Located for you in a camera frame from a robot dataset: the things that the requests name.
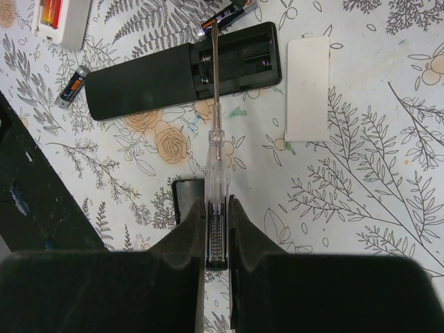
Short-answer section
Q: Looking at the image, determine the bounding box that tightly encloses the black remote control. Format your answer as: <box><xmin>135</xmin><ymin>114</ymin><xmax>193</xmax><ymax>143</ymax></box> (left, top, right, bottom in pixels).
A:
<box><xmin>84</xmin><ymin>22</ymin><xmax>282</xmax><ymax>121</ymax></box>

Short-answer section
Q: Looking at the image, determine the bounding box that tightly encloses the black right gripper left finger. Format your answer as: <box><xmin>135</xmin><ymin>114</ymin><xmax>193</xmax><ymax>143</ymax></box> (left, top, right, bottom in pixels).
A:
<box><xmin>1</xmin><ymin>199</ymin><xmax>205</xmax><ymax>332</ymax></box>

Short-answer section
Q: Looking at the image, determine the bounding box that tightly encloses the black battery cover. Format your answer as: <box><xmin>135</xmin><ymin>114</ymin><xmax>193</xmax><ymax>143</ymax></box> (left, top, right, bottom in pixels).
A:
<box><xmin>171</xmin><ymin>178</ymin><xmax>205</xmax><ymax>225</ymax></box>

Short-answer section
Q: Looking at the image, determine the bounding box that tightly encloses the small battery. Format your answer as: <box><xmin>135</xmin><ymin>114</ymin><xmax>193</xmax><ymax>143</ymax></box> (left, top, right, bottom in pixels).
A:
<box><xmin>195</xmin><ymin>1</ymin><xmax>257</xmax><ymax>40</ymax></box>
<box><xmin>55</xmin><ymin>65</ymin><xmax>90</xmax><ymax>109</ymax></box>

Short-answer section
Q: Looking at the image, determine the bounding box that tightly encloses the clear handle screwdriver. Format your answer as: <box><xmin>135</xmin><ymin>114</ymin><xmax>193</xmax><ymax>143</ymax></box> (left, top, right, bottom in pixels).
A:
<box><xmin>205</xmin><ymin>22</ymin><xmax>228</xmax><ymax>271</ymax></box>

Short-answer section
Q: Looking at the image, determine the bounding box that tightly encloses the floral table mat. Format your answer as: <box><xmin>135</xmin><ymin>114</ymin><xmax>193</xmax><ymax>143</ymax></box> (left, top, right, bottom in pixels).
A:
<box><xmin>1</xmin><ymin>1</ymin><xmax>443</xmax><ymax>289</ymax></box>

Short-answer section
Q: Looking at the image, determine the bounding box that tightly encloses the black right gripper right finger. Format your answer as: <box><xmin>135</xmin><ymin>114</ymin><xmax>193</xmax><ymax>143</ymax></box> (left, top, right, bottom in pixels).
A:
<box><xmin>228</xmin><ymin>197</ymin><xmax>443</xmax><ymax>332</ymax></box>

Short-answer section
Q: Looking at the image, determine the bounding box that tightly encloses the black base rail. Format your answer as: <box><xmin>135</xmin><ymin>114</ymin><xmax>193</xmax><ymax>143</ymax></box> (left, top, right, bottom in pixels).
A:
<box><xmin>1</xmin><ymin>96</ymin><xmax>105</xmax><ymax>252</ymax></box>

